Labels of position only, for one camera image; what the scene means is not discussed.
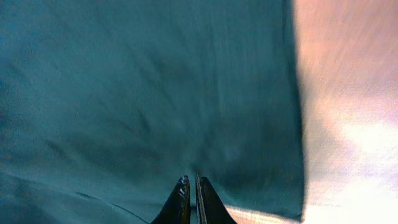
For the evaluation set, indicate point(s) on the black shorts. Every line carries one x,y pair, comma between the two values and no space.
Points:
105,104

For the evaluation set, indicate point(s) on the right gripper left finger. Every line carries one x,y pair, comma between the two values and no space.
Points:
176,209

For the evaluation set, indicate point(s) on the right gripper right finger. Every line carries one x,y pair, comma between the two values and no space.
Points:
210,207

